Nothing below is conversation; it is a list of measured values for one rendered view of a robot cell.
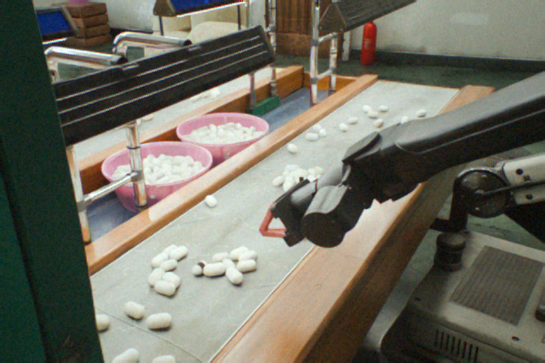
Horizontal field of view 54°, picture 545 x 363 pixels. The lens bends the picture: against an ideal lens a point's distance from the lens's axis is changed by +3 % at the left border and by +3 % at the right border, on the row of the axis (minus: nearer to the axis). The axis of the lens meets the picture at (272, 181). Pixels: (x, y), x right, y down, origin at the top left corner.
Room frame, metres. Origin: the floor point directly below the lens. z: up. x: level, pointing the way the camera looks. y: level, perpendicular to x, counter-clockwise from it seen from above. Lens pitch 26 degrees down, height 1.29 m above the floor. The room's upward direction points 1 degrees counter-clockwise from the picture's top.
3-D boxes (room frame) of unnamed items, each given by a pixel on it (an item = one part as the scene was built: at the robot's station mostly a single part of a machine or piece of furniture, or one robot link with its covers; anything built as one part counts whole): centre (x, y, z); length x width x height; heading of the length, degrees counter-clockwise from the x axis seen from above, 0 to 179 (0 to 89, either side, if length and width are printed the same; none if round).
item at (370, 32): (5.44, -1.00, 0.25); 0.18 x 0.14 x 0.49; 154
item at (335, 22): (1.66, -0.31, 1.08); 0.62 x 0.08 x 0.07; 150
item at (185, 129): (1.44, 0.14, 0.72); 0.27 x 0.27 x 0.10
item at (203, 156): (1.20, 0.28, 0.72); 0.27 x 0.27 x 0.10
